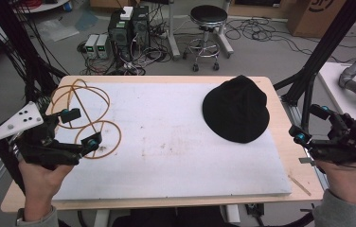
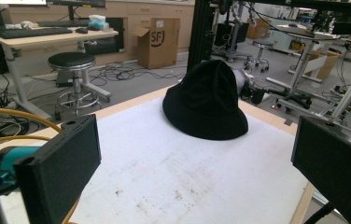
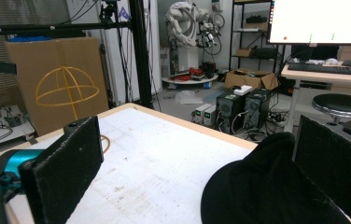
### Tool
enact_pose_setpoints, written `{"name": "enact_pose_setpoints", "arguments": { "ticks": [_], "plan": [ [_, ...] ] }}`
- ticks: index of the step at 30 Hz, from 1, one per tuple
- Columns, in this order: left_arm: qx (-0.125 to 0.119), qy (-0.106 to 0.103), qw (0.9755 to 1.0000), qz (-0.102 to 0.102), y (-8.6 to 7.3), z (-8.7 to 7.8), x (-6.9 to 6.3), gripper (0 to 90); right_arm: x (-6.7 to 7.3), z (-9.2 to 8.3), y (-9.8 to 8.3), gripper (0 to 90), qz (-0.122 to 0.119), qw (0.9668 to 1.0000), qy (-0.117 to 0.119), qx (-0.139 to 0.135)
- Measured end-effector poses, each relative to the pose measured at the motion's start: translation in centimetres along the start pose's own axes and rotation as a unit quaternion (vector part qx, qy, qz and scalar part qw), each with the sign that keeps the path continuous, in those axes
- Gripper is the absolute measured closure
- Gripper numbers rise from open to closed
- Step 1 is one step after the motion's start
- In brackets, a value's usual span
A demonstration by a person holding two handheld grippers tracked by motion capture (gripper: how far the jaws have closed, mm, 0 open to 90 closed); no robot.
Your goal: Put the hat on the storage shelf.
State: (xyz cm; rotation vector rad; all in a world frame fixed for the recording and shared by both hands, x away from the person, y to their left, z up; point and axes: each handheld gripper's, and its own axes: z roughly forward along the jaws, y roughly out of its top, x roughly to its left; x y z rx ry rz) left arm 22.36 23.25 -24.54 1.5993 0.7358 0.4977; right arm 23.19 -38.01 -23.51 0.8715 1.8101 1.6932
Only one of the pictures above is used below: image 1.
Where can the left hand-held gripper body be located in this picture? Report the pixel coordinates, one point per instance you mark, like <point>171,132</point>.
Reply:
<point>45,151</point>

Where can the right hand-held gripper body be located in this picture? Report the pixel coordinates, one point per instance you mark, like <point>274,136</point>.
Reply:
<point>345,142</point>

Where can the black bucket hat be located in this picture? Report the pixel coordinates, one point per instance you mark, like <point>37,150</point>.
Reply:
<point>234,108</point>

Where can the person's left hand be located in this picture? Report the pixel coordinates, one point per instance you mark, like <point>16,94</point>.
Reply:
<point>42,186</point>

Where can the person's right hand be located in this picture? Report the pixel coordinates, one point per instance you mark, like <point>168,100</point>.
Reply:
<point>345,179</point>

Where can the white side table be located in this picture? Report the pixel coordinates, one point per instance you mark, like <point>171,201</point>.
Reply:
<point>334,85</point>

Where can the light wooden table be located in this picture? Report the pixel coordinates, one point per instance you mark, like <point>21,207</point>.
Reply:
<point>296,167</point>

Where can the thin wooden stick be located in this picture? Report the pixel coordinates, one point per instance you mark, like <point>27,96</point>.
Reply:
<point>299,185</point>

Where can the grey power supply unit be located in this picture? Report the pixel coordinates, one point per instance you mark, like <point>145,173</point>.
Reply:
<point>103,46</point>
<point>91,45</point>

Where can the white foam board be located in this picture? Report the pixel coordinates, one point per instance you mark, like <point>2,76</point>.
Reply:
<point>173,142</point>

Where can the clear plastic sheet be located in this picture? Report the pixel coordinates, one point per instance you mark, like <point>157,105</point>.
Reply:
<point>56,30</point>

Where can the black computer tower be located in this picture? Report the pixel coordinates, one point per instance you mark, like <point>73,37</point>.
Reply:
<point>140,26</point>
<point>120,36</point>

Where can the brown cardboard box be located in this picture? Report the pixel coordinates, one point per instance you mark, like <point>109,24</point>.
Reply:
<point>318,17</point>

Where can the person's dark trouser legs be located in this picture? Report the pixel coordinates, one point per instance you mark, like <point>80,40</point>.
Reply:
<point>169,217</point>

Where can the blue tape roll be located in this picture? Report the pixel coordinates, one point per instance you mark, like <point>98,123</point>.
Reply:
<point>67,6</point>

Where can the round white table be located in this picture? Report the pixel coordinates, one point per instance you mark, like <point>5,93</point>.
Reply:
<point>43,6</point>

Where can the small white box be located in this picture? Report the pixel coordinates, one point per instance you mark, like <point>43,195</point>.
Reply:
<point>127,13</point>

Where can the black round stool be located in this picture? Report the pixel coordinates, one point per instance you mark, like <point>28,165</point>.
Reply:
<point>208,15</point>

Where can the aluminium rail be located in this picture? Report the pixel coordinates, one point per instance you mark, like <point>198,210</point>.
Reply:
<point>296,113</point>

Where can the small metal bracket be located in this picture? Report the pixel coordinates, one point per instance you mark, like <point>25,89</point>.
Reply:
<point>306,161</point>

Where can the black metal frame stand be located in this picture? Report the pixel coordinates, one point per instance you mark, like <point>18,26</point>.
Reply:
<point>18,47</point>
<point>327,47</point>

